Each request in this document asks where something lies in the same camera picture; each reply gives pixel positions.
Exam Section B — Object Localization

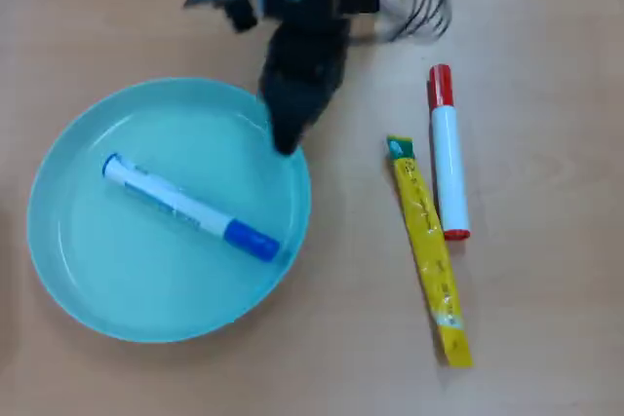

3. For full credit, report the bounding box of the red capped white marker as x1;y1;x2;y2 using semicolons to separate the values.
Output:
427;63;473;242

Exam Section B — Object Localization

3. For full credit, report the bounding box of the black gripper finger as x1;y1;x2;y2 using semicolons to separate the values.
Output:
291;93;338;155
261;93;302;155

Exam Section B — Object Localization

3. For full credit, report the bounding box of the light blue round plate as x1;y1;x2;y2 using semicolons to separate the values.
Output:
26;76;313;345

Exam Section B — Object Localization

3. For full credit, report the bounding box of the yellow stick packet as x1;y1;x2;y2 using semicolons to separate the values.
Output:
386;134;475;369

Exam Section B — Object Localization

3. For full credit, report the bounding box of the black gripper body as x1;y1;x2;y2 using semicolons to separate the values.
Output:
256;15;353;96

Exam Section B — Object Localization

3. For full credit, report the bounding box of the blue capped white marker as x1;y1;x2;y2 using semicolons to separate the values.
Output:
100;151;283;264

